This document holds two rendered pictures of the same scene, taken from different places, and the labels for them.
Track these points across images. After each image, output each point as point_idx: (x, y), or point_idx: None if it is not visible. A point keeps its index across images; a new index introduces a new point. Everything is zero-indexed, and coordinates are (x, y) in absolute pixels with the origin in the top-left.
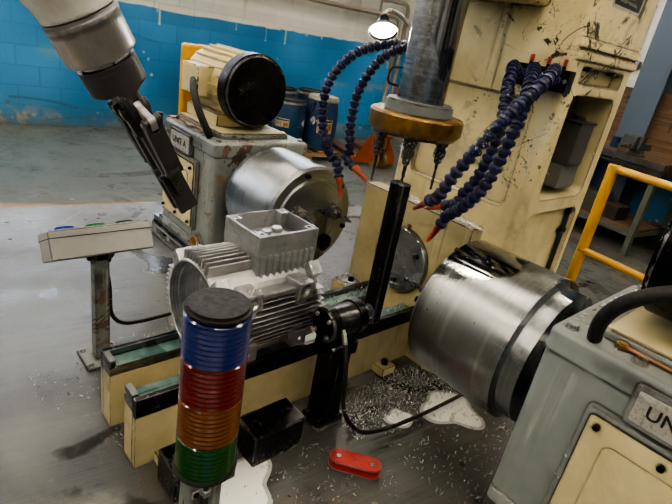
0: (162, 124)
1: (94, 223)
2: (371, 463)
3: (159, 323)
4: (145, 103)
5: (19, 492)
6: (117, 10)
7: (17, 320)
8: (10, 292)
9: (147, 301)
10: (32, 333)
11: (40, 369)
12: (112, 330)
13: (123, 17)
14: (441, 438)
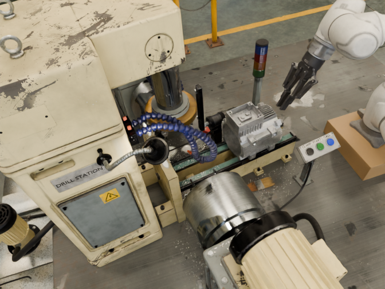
0: (291, 66)
1: (319, 143)
2: (205, 128)
3: (285, 203)
4: (298, 62)
5: (302, 129)
6: (313, 36)
7: (350, 203)
8: (369, 227)
9: (297, 222)
10: (338, 194)
11: (322, 172)
12: (305, 196)
13: (312, 40)
14: (175, 140)
